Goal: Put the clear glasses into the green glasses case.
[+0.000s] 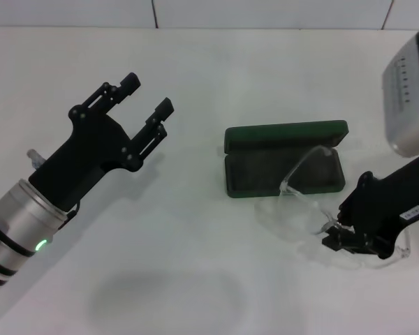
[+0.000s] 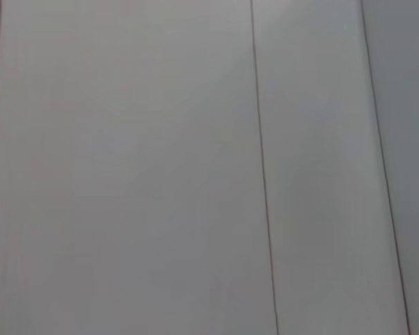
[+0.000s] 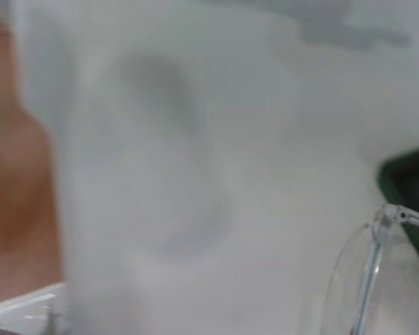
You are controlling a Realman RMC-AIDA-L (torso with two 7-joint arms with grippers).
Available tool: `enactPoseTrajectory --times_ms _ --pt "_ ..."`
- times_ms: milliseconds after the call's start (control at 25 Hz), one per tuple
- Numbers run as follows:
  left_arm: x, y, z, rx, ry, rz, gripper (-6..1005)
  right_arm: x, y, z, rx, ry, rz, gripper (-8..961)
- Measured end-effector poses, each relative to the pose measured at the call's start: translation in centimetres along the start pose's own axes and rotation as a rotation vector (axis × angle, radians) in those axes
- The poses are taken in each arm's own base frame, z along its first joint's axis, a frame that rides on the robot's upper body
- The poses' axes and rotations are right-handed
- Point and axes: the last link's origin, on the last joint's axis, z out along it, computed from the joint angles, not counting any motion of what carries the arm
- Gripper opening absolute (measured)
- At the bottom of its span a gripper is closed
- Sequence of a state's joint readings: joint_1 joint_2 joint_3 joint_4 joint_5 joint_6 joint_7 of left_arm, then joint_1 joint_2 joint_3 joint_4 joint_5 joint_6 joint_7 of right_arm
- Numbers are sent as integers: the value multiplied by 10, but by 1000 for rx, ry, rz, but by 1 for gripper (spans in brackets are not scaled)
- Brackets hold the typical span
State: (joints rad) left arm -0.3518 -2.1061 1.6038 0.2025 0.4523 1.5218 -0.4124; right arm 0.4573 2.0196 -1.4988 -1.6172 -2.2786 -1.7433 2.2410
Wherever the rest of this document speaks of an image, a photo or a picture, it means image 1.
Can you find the left gripper cable plug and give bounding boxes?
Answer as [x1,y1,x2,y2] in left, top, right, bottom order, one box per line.
[27,149,45,172]

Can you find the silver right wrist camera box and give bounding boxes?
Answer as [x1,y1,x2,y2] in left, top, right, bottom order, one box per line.
[380,30,419,158]

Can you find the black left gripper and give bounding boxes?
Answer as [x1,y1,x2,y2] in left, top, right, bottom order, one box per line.
[27,72,176,213]

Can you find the green glasses case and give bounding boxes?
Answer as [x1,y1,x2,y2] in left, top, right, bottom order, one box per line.
[223,119,349,200]

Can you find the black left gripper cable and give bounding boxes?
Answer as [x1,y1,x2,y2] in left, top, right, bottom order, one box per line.
[57,199,83,230]

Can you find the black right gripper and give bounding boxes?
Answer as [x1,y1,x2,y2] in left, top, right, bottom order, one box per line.
[321,154,419,261]

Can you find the clear transparent glasses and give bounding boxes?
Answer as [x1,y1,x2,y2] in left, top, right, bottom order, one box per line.
[253,145,413,271]

